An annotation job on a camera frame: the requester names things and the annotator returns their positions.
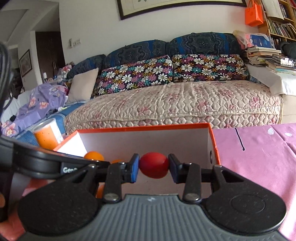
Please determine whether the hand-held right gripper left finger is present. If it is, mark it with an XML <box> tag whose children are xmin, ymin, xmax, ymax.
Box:
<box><xmin>76</xmin><ymin>153</ymin><xmax>140</xmax><ymax>204</ymax></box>

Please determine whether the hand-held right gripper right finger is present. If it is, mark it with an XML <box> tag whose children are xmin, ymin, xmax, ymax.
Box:
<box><xmin>168</xmin><ymin>153</ymin><xmax>241</xmax><ymax>204</ymax></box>

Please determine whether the red ball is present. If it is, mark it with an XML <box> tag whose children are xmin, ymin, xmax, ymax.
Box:
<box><xmin>139</xmin><ymin>152</ymin><xmax>170</xmax><ymax>179</ymax></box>

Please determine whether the orange cardboard box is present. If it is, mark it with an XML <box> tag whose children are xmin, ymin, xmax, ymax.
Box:
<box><xmin>23</xmin><ymin>123</ymin><xmax>221</xmax><ymax>202</ymax></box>

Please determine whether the orange dotted canister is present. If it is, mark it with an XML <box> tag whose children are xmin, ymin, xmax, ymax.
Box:
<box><xmin>32</xmin><ymin>118</ymin><xmax>64</xmax><ymax>151</ymax></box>

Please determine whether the blue quilted cloth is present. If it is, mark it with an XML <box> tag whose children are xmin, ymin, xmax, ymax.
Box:
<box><xmin>14</xmin><ymin>102</ymin><xmax>86</xmax><ymax>149</ymax></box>

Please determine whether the purple floral cloth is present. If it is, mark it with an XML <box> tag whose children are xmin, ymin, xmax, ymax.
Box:
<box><xmin>0</xmin><ymin>83</ymin><xmax>70</xmax><ymax>138</ymax></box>

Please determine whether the sofa with quilted floral cover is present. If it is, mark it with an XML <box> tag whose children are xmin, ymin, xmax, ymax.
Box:
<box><xmin>64</xmin><ymin>81</ymin><xmax>283</xmax><ymax>135</ymax></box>

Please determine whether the beige pillow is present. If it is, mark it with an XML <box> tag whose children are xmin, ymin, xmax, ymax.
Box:
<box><xmin>67</xmin><ymin>68</ymin><xmax>99</xmax><ymax>104</ymax></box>

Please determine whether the daisy print pillow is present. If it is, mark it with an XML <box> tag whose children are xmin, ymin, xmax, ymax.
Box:
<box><xmin>171</xmin><ymin>53</ymin><xmax>250</xmax><ymax>82</ymax></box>
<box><xmin>92</xmin><ymin>55</ymin><xmax>174</xmax><ymax>97</ymax></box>

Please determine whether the small framed picture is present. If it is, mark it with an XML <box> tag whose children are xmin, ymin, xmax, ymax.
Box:
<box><xmin>19</xmin><ymin>49</ymin><xmax>31</xmax><ymax>77</ymax></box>

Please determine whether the dark blue patterned cushion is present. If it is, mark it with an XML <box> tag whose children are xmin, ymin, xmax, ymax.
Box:
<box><xmin>66</xmin><ymin>54</ymin><xmax>107</xmax><ymax>80</ymax></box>
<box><xmin>166</xmin><ymin>32</ymin><xmax>242</xmax><ymax>57</ymax></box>
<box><xmin>103</xmin><ymin>40</ymin><xmax>168</xmax><ymax>69</ymax></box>

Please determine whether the dark wooden door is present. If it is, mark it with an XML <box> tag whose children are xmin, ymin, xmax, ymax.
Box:
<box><xmin>35</xmin><ymin>31</ymin><xmax>66</xmax><ymax>80</ymax></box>

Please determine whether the beige side cabinet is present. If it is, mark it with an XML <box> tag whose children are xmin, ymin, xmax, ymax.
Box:
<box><xmin>279</xmin><ymin>94</ymin><xmax>296</xmax><ymax>124</ymax></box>

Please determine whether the white cloth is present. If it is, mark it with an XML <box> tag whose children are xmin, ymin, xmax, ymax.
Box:
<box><xmin>245</xmin><ymin>64</ymin><xmax>296</xmax><ymax>96</ymax></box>

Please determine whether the stack of books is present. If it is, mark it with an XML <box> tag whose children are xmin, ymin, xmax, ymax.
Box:
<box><xmin>243</xmin><ymin>46</ymin><xmax>296</xmax><ymax>76</ymax></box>

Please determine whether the pink plastic bag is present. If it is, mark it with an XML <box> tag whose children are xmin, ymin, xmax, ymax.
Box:
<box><xmin>232</xmin><ymin>30</ymin><xmax>251</xmax><ymax>49</ymax></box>

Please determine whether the blue packet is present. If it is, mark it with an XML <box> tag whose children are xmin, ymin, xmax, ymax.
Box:
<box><xmin>247</xmin><ymin>34</ymin><xmax>276</xmax><ymax>49</ymax></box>

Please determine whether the large framed picture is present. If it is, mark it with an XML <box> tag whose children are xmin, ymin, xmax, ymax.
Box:
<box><xmin>116</xmin><ymin>0</ymin><xmax>248</xmax><ymax>21</ymax></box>

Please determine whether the black puffer jacket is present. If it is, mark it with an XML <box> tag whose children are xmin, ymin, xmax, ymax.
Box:
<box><xmin>279</xmin><ymin>42</ymin><xmax>296</xmax><ymax>59</ymax></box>

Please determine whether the orange gift bag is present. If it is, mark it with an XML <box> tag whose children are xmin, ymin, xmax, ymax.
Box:
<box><xmin>245</xmin><ymin>0</ymin><xmax>264</xmax><ymax>26</ymax></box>

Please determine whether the wooden bookshelf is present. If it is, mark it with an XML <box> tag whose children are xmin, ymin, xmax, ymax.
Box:
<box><xmin>257</xmin><ymin>0</ymin><xmax>296</xmax><ymax>54</ymax></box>

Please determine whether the black cable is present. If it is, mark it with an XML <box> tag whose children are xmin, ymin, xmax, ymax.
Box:
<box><xmin>0</xmin><ymin>42</ymin><xmax>12</xmax><ymax>112</ymax></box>

